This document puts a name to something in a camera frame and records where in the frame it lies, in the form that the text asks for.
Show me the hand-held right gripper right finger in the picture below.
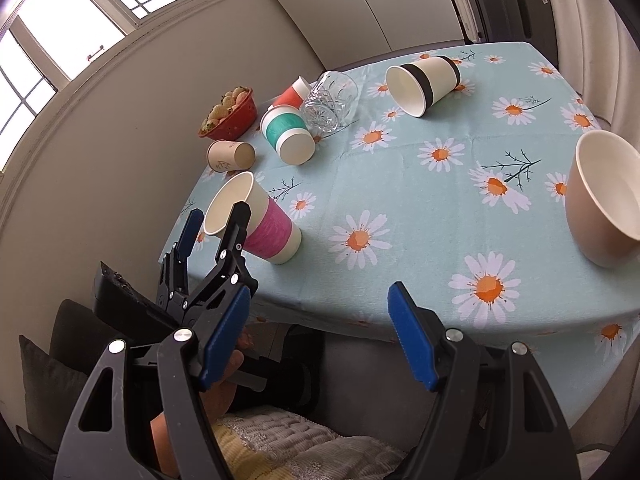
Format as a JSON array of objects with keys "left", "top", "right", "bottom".
[{"left": 387, "top": 281, "right": 583, "bottom": 480}]

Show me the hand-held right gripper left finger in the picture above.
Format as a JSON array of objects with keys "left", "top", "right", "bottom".
[{"left": 54, "top": 284, "right": 252, "bottom": 480}]

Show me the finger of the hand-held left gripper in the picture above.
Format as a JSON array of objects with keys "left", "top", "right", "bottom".
[
  {"left": 156, "top": 208, "right": 206, "bottom": 317},
  {"left": 181, "top": 201, "right": 259, "bottom": 332}
]

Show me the pink paper cup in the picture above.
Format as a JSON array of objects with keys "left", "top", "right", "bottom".
[{"left": 202, "top": 171, "right": 303, "bottom": 266}]

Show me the person's left forearm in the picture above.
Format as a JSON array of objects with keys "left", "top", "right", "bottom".
[{"left": 150, "top": 411, "right": 182, "bottom": 479}]

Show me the small beige paper cup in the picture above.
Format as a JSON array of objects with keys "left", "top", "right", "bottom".
[{"left": 207, "top": 139, "right": 257, "bottom": 171}]

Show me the green paper cup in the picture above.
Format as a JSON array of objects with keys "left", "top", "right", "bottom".
[{"left": 260, "top": 104, "right": 317, "bottom": 166}]

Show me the orange paper cup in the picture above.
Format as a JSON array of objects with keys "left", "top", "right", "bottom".
[{"left": 272, "top": 76, "right": 312, "bottom": 110}]

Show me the white cup with black band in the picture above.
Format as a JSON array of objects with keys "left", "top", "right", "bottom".
[{"left": 385, "top": 55, "right": 462, "bottom": 119}]

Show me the person's left hand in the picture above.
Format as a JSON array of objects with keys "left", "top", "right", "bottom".
[{"left": 200, "top": 332, "right": 248, "bottom": 423}]

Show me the red plastic basket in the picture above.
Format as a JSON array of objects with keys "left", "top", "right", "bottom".
[{"left": 198, "top": 86, "right": 259, "bottom": 142}]

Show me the dark grey cushion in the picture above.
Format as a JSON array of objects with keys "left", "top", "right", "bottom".
[{"left": 17, "top": 299, "right": 126, "bottom": 463}]

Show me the pile of strawberries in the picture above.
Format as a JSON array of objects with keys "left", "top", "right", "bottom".
[{"left": 200, "top": 85, "right": 251, "bottom": 133}]

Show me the quilted cream seat pad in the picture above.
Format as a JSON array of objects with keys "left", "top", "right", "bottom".
[{"left": 210, "top": 404, "right": 409, "bottom": 480}]

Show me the daisy print blue tablecloth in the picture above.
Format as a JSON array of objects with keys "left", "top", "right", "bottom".
[{"left": 159, "top": 41, "right": 640, "bottom": 347}]

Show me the clear cut glass tumbler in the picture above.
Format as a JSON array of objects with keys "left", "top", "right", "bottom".
[{"left": 300, "top": 71, "right": 359, "bottom": 137}]

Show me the beige ceramic bowl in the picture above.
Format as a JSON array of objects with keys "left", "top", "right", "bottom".
[{"left": 565, "top": 130, "right": 640, "bottom": 269}]

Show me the beige cabinet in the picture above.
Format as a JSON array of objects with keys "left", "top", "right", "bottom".
[{"left": 254, "top": 0, "right": 469, "bottom": 57}]

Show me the white framed window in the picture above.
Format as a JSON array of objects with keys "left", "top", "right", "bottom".
[{"left": 0, "top": 0, "right": 262, "bottom": 171}]

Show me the dark tall cabinet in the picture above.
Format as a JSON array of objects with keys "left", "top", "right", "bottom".
[{"left": 435, "top": 0, "right": 562, "bottom": 69}]

